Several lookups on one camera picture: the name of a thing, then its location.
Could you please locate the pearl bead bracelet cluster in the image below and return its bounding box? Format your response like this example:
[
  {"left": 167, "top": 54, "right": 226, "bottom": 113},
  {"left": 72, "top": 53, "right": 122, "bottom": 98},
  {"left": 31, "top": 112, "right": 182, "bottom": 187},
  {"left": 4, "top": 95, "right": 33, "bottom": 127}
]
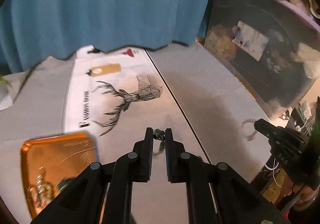
[{"left": 28, "top": 167, "right": 54, "bottom": 209}]

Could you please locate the dark green bead bracelet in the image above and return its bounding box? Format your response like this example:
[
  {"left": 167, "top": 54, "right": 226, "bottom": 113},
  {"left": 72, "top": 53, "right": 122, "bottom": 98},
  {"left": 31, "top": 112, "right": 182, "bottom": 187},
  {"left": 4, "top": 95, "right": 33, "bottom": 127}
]
[{"left": 152, "top": 128, "right": 166, "bottom": 157}]

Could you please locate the black green smartwatch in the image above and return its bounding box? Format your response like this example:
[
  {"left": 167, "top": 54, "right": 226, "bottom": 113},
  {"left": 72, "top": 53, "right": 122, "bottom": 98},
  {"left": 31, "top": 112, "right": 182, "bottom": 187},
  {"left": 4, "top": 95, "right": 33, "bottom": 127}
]
[{"left": 57, "top": 177, "right": 75, "bottom": 193}]

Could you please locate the orange metal tray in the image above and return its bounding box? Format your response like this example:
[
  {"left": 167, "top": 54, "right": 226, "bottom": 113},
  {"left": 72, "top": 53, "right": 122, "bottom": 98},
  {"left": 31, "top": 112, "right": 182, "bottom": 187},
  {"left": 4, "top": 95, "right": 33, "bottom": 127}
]
[{"left": 20, "top": 132, "right": 99, "bottom": 219}]

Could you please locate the dark storage bin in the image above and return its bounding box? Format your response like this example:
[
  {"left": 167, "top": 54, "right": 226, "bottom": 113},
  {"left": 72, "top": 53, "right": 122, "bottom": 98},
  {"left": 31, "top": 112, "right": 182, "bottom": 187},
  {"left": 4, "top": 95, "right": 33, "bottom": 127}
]
[{"left": 204, "top": 0, "right": 319, "bottom": 119}]

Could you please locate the white paper label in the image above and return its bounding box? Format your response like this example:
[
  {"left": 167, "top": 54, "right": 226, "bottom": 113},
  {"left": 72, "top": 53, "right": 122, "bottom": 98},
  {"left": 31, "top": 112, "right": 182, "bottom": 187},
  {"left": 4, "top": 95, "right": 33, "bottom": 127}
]
[{"left": 232, "top": 21, "right": 269, "bottom": 61}]

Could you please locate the white deer print cloth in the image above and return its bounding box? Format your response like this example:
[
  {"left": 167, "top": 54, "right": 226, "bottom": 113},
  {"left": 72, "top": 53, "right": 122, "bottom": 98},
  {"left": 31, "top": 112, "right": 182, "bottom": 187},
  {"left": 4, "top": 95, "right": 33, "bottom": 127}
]
[{"left": 1, "top": 43, "right": 270, "bottom": 223}]

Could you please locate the blue curtain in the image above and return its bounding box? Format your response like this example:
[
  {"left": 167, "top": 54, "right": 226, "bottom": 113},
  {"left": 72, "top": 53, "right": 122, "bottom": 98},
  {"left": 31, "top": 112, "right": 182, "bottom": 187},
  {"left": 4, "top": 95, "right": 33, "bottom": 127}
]
[{"left": 1, "top": 0, "right": 208, "bottom": 73}]

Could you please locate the white cable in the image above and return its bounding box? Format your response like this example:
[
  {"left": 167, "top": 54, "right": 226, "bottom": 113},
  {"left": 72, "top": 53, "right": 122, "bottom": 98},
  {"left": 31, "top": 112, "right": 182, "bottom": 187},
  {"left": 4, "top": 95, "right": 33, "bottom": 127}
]
[{"left": 262, "top": 157, "right": 284, "bottom": 189}]

